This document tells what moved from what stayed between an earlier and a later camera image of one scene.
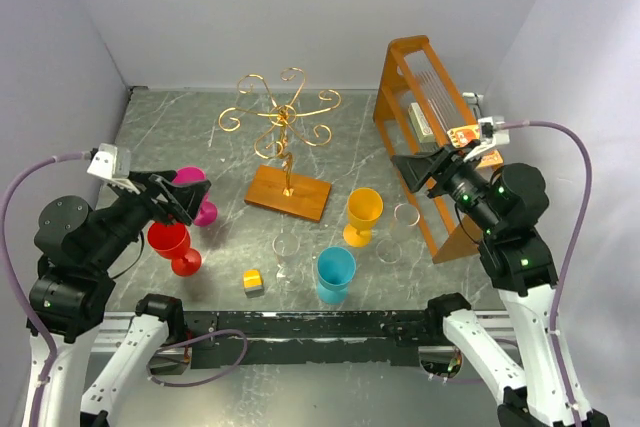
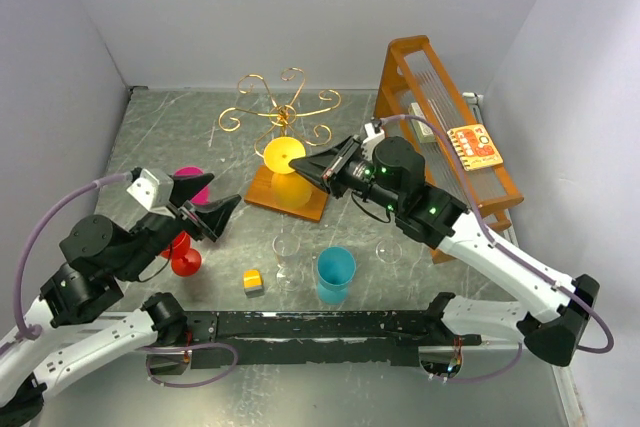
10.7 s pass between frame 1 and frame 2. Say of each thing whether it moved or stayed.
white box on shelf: stayed
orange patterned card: stayed
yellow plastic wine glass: moved
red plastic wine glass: stayed
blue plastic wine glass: stayed
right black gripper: moved
